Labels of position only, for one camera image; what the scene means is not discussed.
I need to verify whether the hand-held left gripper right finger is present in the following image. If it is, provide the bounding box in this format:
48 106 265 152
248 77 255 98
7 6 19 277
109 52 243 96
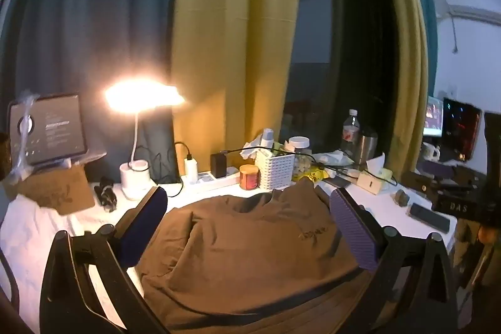
329 187 458 334

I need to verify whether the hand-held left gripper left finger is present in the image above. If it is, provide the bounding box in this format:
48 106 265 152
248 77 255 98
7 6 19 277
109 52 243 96
39 185 169 334

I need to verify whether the brown T-shirt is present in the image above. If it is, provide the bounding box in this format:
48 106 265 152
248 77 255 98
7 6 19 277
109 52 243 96
135 177 376 334

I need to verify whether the dark smartphone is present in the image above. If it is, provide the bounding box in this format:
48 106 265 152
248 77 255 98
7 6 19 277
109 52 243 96
407 203 452 234
323 177 353 189

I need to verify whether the white desk lamp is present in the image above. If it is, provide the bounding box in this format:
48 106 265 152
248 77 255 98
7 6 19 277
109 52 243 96
104 80 185 200

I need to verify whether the small white box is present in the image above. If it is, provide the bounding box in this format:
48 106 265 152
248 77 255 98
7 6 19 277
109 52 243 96
357 173 386 196

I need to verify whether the white mug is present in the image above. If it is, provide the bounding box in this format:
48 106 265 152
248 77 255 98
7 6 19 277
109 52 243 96
421 142 441 162

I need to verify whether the yellow tissue pack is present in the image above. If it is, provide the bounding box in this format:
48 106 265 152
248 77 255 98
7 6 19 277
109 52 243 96
376 167 396 186

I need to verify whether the yellow snack packet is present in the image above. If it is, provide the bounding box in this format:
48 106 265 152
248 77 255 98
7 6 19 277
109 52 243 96
293 166 327 182

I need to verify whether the white charger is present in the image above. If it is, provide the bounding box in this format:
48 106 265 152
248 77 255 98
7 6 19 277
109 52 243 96
184 158 199 184

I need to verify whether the white crumpled cloth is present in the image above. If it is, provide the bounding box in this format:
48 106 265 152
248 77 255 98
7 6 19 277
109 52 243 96
313 150 355 166

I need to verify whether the glowing computer case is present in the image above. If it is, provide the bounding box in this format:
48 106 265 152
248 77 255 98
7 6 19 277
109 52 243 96
442 97 483 162

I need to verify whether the white power strip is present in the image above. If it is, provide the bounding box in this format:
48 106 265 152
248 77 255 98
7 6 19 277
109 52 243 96
182 167 240 189

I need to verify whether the steel tumbler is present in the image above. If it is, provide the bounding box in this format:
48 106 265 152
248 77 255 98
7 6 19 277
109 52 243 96
354 126 378 170

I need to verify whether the cardboard box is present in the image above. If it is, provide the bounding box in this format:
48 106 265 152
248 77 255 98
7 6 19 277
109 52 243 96
18 164 96 216

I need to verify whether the computer monitor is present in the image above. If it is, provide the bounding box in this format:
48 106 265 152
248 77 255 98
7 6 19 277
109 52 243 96
423 96 445 139

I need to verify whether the black charger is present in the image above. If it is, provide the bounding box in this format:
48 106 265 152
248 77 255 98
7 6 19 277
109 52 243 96
210 152 228 179

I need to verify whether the white perforated basket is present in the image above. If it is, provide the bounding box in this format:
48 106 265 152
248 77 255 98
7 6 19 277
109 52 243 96
255 150 296 191

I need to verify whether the clear water bottle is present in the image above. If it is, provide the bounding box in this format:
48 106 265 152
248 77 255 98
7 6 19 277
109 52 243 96
340 109 361 158

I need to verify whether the clear jar with white lid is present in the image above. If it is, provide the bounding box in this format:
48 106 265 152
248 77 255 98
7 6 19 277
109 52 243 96
287 136 312 178

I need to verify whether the red candle jar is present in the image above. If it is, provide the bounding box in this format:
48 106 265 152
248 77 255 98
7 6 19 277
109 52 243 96
239 164 261 191

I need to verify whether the white garment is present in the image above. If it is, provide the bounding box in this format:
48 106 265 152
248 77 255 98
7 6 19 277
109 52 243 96
0 197 85 280

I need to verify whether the crumpled tissue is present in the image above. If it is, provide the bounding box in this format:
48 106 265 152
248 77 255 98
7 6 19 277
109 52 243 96
243 134 267 159

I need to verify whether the dark tablet in plastic wrap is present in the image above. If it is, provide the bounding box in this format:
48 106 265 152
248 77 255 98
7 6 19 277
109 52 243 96
7 90 107 178

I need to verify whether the yellow curtain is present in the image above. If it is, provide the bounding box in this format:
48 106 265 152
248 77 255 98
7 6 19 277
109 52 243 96
376 0 429 170
170 0 304 178

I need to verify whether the dark window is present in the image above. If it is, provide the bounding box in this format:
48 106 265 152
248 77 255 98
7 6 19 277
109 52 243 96
284 0 396 158

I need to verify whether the teal curtain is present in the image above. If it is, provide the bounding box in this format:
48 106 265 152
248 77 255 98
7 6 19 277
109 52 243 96
0 0 189 186
407 0 438 96

